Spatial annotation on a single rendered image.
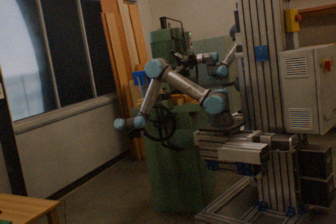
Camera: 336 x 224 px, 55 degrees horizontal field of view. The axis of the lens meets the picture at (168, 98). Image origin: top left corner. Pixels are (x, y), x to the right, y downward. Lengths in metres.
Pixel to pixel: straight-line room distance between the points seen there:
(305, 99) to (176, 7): 3.62
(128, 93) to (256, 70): 2.34
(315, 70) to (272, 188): 0.81
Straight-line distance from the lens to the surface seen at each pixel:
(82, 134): 3.81
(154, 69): 1.94
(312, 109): 1.93
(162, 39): 2.63
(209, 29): 5.02
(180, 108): 2.55
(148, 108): 2.18
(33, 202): 2.27
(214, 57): 2.40
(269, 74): 2.03
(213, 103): 1.87
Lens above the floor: 1.32
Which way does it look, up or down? 8 degrees down
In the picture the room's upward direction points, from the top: 8 degrees counter-clockwise
